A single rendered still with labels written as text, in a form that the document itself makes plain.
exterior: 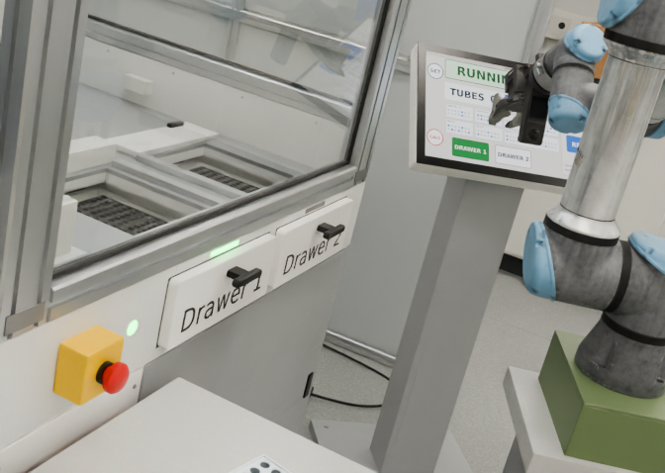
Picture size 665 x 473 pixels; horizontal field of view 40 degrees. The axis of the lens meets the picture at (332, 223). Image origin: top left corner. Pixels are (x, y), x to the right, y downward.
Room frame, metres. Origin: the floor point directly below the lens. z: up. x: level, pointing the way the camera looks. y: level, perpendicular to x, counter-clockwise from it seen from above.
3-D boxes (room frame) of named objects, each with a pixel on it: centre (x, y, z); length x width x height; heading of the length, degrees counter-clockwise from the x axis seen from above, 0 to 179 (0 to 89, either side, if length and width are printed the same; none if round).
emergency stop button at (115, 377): (0.96, 0.22, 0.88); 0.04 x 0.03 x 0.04; 159
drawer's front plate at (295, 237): (1.58, 0.03, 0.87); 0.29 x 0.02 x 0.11; 159
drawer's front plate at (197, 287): (1.28, 0.14, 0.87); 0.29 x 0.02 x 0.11; 159
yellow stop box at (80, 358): (0.97, 0.25, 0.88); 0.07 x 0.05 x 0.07; 159
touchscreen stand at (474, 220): (2.17, -0.36, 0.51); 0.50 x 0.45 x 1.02; 17
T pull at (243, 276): (1.27, 0.12, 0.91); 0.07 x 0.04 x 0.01; 159
